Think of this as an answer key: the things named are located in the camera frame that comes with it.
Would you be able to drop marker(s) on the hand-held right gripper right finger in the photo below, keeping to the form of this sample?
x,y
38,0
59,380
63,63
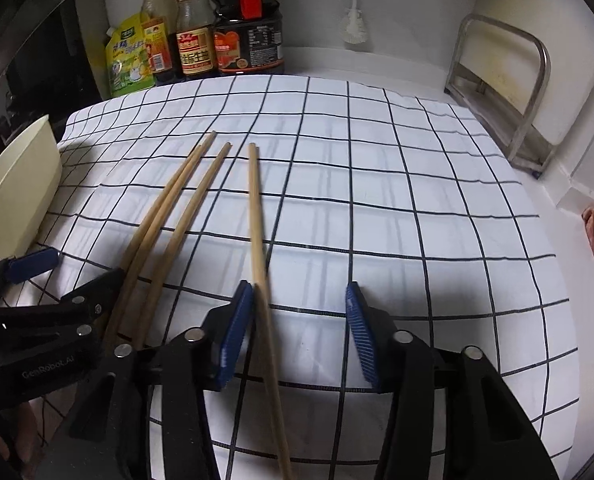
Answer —
x,y
362,335

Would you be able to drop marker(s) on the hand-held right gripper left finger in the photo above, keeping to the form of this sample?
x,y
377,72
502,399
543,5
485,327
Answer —
x,y
237,335

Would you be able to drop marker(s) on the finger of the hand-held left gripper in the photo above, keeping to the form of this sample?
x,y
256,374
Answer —
x,y
32,262
92,292

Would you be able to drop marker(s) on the cream oval plastic basin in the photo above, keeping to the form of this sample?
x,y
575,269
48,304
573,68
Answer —
x,y
12,200

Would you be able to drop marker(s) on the slim bamboo chopstick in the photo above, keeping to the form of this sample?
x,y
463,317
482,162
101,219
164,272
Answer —
x,y
257,220
144,240
155,240
181,227

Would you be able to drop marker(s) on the white black-checked cloth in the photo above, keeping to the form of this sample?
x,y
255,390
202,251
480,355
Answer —
x,y
377,210

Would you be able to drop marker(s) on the black glass kitchen appliance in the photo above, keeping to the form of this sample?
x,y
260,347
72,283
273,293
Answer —
x,y
37,50

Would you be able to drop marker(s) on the yellow-green seasoning pouch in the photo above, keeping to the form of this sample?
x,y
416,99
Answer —
x,y
127,60

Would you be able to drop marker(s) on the yellow-capped red-label bottle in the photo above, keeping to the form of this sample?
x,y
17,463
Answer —
x,y
158,45

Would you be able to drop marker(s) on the yellow-capped soy sauce bottle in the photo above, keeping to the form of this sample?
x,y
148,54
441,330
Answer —
x,y
194,45

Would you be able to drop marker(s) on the metal cutting board rack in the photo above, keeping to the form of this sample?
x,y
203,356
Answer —
x,y
532,110

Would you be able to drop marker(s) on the large red-capped dark sauce bottle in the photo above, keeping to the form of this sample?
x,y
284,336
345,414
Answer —
x,y
249,40

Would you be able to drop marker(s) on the white hanging brush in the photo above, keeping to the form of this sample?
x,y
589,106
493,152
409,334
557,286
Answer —
x,y
354,25

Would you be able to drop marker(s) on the white cutting board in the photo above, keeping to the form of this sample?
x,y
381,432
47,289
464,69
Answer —
x,y
567,60

